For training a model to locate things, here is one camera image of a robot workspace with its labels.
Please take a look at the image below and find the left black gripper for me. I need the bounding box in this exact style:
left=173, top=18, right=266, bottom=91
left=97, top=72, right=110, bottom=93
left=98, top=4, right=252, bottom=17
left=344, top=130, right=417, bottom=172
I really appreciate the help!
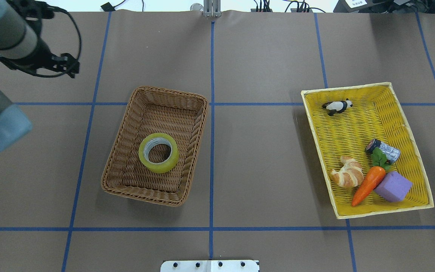
left=25, top=38, right=55, bottom=70

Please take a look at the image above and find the yellow tape roll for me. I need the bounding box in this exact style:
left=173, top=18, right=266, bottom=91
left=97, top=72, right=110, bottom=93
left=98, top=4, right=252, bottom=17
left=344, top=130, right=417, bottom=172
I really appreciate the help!
left=138, top=133, right=179, bottom=174

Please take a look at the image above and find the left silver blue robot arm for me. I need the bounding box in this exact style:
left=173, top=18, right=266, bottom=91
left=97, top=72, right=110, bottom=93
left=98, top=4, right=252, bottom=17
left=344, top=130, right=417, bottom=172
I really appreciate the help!
left=0, top=0, right=51, bottom=153

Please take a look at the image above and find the brown wicker basket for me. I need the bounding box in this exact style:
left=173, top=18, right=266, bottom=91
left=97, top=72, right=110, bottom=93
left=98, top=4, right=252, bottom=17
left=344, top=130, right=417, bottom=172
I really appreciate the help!
left=101, top=86, right=209, bottom=207

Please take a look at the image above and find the yellow woven plastic basket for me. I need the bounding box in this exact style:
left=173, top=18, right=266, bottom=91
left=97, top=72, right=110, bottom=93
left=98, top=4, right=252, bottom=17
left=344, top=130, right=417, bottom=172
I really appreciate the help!
left=301, top=82, right=434, bottom=219

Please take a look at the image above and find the small black device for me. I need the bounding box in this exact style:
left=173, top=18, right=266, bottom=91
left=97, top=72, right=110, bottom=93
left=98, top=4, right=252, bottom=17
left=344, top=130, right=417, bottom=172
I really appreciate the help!
left=100, top=2, right=115, bottom=12

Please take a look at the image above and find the panda figurine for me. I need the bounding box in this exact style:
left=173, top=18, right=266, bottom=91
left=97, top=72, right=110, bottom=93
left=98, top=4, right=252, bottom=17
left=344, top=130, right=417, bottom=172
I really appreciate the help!
left=322, top=98, right=353, bottom=116

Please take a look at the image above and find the toy bread croissant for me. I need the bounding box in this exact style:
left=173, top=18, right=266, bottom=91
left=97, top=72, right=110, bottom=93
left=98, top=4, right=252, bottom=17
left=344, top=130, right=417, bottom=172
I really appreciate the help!
left=330, top=156, right=364, bottom=188

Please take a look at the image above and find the orange toy carrot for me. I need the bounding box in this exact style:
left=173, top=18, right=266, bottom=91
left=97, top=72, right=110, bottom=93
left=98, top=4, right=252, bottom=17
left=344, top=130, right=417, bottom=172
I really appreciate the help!
left=352, top=166, right=386, bottom=207

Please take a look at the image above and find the small grey labelled can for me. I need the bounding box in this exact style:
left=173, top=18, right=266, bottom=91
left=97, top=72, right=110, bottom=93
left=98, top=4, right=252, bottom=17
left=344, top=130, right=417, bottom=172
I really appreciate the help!
left=364, top=138, right=401, bottom=163

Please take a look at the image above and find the purple foam cube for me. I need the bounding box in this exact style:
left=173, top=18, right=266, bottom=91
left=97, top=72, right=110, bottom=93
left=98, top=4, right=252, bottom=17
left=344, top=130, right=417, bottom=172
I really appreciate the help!
left=373, top=171, right=413, bottom=202

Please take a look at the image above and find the aluminium frame post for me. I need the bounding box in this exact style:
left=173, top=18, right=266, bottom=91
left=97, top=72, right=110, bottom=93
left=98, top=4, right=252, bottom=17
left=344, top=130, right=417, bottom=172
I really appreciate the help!
left=203, top=0, right=222, bottom=18

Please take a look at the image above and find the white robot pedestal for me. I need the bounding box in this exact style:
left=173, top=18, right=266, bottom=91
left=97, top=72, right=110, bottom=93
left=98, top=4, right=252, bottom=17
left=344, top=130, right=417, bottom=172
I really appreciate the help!
left=160, top=260, right=260, bottom=272

